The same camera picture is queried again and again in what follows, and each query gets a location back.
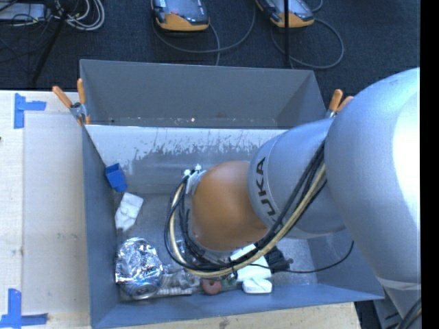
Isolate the white crumpled cloth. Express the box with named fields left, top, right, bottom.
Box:
left=114, top=192, right=145, bottom=232

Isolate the black cylinder on white bracket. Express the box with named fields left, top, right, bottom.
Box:
left=228, top=243, right=295, bottom=273

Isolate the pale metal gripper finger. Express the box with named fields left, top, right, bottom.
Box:
left=163, top=267, right=202, bottom=284
left=156, top=285, right=194, bottom=297

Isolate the grey metal bin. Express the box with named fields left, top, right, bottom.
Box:
left=79, top=59, right=385, bottom=329

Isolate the small blue box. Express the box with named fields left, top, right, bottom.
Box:
left=104, top=162, right=128, bottom=193

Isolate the red-brown ring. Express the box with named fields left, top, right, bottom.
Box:
left=201, top=278, right=222, bottom=295

